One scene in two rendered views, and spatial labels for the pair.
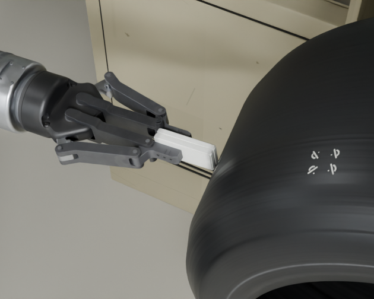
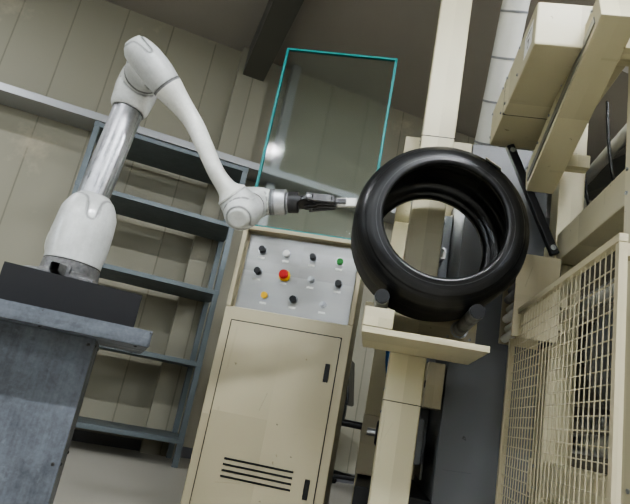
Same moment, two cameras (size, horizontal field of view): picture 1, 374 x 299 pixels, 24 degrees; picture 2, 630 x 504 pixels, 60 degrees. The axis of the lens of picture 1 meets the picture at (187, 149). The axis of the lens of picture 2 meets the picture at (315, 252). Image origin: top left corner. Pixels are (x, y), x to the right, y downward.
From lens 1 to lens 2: 197 cm
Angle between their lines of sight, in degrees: 75
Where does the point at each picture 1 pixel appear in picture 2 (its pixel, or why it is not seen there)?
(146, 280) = not seen: outside the picture
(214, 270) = (375, 185)
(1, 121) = (281, 195)
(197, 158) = (351, 201)
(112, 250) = not seen: outside the picture
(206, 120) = (269, 419)
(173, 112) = (248, 421)
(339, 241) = (414, 153)
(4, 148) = not seen: outside the picture
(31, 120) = (293, 194)
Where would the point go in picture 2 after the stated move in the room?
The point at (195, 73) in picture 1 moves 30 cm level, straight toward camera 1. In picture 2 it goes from (269, 380) to (291, 382)
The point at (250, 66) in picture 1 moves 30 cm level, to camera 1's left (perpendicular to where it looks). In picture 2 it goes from (302, 364) to (231, 348)
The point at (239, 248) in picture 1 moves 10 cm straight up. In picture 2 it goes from (384, 171) to (389, 144)
